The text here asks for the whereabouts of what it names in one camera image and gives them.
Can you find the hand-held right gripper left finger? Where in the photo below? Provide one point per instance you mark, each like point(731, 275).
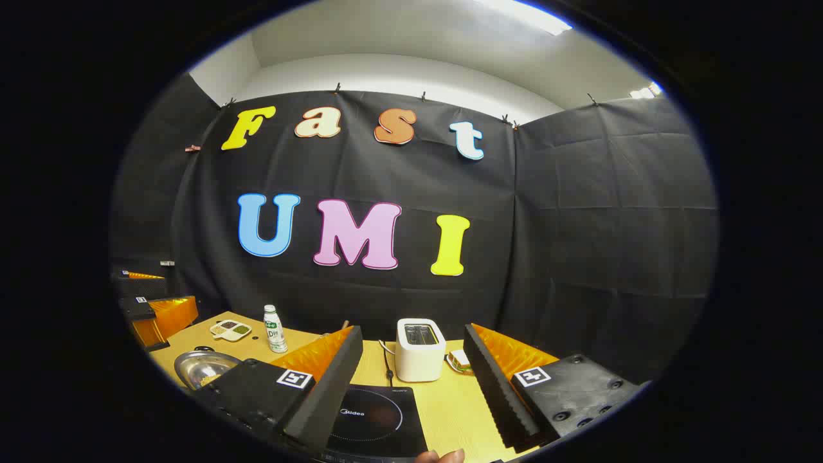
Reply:
point(325, 399)

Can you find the stainless steel pot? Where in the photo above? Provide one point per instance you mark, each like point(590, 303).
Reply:
point(202, 368)

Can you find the sandwich with lettuce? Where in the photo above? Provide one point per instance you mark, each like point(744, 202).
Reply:
point(460, 360)

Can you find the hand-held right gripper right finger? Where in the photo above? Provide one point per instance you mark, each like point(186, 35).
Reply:
point(495, 386)

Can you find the black induction cooktop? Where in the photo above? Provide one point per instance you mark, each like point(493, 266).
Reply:
point(379, 418)

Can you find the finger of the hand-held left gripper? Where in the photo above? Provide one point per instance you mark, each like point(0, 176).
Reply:
point(168, 318)
point(141, 288)

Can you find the white toaster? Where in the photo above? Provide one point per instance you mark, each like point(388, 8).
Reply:
point(419, 360)

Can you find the white plastic bottle green label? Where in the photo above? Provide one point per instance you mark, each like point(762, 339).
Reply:
point(275, 331)

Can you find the white divided seasoning tray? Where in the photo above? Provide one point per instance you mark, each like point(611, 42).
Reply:
point(230, 330)

